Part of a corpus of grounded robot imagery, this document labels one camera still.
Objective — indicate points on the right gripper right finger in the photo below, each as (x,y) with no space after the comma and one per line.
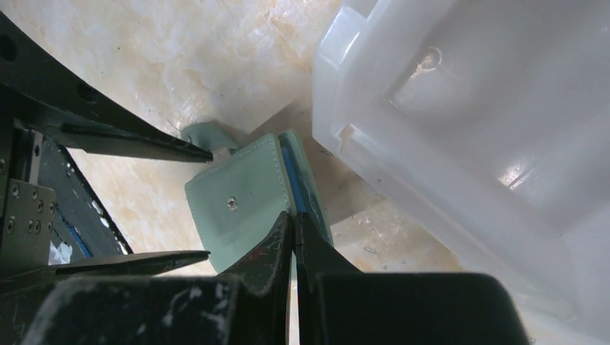
(339,304)

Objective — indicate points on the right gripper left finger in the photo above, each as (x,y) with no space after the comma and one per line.
(246,304)

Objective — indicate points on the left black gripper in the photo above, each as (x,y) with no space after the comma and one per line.
(50,214)

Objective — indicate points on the translucent white plastic bin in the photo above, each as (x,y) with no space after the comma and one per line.
(488,121)

